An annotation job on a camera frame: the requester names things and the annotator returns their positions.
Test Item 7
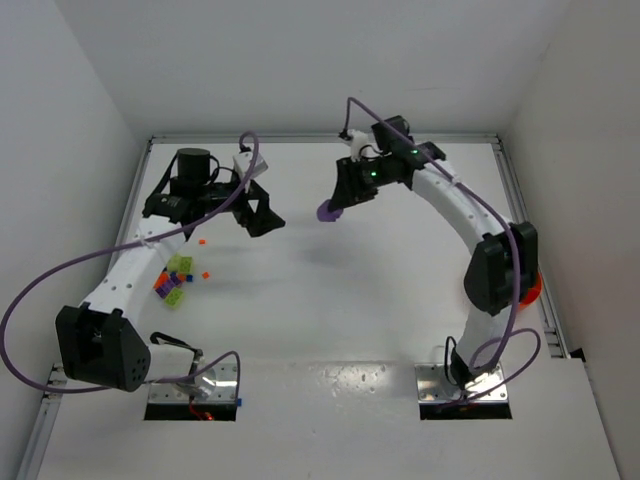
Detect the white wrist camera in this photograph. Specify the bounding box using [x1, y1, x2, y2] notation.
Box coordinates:
[338, 129, 369, 161]
[233, 151, 268, 180]

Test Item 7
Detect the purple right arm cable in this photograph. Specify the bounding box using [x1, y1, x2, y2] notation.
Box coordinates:
[339, 96, 542, 407]

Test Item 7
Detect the metal base plate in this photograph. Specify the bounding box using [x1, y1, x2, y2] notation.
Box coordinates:
[147, 361, 238, 406]
[414, 363, 509, 405]

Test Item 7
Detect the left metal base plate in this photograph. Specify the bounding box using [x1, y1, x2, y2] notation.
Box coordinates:
[147, 361, 238, 406]

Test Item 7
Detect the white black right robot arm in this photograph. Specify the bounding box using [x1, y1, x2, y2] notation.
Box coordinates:
[317, 116, 539, 387]

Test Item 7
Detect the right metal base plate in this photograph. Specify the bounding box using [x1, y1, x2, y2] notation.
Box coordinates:
[414, 363, 509, 405]

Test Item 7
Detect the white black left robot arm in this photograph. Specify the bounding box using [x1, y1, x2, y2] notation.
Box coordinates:
[55, 148, 285, 392]

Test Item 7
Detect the orange divided round container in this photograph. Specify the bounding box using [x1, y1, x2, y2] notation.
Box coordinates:
[518, 272, 543, 311]

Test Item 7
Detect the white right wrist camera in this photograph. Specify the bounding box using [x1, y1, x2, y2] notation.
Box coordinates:
[338, 129, 369, 161]

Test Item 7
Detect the purple stepped lego brick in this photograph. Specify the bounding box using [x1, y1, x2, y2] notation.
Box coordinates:
[153, 272, 184, 299]

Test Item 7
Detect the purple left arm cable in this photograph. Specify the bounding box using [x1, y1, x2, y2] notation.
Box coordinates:
[0, 130, 262, 396]

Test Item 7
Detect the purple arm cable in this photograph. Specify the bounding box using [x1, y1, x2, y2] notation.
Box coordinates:
[0, 130, 262, 396]
[339, 96, 542, 407]

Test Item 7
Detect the purple round lego piece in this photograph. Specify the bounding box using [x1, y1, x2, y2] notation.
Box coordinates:
[316, 199, 344, 223]

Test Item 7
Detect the light green lego brick low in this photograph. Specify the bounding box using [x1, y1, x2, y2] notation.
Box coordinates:
[163, 288, 185, 310]

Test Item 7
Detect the light green lego brick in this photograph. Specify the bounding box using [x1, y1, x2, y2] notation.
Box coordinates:
[166, 254, 194, 275]

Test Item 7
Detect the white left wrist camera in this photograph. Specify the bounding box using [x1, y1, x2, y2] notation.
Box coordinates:
[233, 151, 268, 180]

